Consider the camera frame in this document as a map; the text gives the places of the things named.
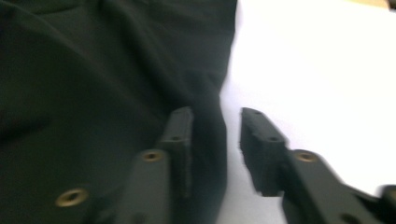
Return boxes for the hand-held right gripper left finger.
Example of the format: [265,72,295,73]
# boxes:
[115,106,194,224]

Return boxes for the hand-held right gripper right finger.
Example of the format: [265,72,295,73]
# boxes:
[239,106,385,224]

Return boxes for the black pants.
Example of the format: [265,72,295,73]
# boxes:
[0,0,239,224]

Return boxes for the white table cover sheet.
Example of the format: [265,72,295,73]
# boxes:
[216,0,396,224]

